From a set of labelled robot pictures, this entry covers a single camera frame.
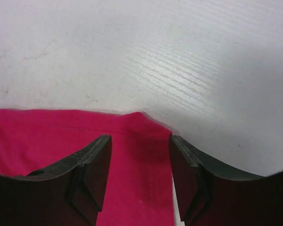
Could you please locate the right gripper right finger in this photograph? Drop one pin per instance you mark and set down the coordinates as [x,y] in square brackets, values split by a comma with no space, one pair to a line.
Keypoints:
[212,193]

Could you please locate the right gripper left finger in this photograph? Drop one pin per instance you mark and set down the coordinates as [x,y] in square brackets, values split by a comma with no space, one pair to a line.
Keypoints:
[69,192]

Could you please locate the pink t shirt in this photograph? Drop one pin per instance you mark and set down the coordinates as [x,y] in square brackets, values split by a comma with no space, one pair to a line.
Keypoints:
[139,189]

